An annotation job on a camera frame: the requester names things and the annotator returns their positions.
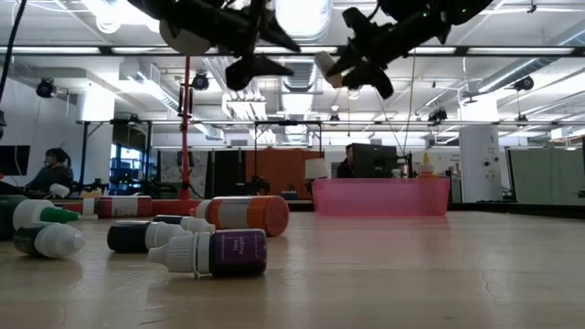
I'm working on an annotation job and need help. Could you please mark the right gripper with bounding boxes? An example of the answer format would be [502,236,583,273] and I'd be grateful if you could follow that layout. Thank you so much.
[326,6,453,101]

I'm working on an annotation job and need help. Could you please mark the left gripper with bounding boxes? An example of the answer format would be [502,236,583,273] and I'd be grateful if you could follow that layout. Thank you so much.
[182,0,302,90]

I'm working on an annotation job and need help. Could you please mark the large orange dye bottle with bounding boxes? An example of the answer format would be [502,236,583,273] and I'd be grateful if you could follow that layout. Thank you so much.
[188,196,291,238]

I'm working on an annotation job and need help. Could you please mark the large red dye bottle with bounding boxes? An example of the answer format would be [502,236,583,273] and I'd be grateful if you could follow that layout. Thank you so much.
[61,196,154,219]

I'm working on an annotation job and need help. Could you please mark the large green dye bottle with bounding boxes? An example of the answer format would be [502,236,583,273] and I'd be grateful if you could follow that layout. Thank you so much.
[0,195,82,242]

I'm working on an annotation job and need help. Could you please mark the black computer monitor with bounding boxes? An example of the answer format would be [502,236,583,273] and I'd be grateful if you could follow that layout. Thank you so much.
[351,143,399,180]

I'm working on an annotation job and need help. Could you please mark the person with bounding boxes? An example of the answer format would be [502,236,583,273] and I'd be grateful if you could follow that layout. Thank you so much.
[336,143,356,179]
[25,146,74,193]

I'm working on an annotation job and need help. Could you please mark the white lampshade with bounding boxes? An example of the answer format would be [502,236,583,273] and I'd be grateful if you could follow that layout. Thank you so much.
[304,157,330,181]

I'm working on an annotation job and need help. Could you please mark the long black overhead bar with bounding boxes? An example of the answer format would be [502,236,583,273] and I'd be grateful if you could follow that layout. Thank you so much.
[0,44,585,58]

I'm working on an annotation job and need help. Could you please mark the red desk lamp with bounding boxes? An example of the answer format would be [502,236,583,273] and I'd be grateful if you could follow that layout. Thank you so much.
[152,17,215,217]

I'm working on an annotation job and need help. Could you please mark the pink plastic bin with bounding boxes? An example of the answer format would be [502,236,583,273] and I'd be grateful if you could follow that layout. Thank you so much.
[310,176,452,218]

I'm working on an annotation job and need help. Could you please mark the black partition panel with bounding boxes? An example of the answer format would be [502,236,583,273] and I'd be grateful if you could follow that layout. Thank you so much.
[212,149,247,198]

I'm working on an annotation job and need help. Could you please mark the white building pillar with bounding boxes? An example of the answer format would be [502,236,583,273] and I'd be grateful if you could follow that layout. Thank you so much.
[458,123,504,204]

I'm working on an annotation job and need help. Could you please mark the small black dye bottle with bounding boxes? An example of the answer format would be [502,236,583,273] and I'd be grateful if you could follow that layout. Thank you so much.
[153,214,217,235]

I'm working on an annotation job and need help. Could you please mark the small purple dye bottle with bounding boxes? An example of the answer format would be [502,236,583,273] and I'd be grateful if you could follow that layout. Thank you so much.
[146,228,269,279]

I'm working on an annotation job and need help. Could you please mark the small dark blue dye bottle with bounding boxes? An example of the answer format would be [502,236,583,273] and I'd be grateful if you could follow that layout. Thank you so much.
[106,219,194,254]

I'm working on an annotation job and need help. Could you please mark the small dark green dye bottle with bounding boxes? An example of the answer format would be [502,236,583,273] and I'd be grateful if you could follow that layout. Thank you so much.
[12,222,87,260]

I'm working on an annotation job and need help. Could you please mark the silver ventilation duct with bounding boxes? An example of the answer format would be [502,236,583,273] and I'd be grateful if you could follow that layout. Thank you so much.
[269,0,337,95]

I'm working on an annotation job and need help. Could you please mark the thin hanging cable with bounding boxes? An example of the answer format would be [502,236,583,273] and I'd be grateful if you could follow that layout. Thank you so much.
[401,52,416,156]

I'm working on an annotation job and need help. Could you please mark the orange partition wall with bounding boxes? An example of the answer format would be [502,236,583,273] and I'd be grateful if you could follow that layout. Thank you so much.
[244,148,324,201]

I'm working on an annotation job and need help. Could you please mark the green partition wall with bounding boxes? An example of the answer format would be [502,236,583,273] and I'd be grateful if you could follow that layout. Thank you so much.
[507,147,585,207]

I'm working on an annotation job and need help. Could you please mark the black background workstation frame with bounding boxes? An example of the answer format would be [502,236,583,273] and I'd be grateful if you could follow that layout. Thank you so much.
[75,119,154,198]

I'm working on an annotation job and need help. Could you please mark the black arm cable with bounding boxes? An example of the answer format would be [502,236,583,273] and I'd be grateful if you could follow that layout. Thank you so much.
[0,0,28,107]

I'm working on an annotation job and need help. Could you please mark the black wall screen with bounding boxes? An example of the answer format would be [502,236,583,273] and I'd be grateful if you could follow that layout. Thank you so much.
[0,144,31,177]

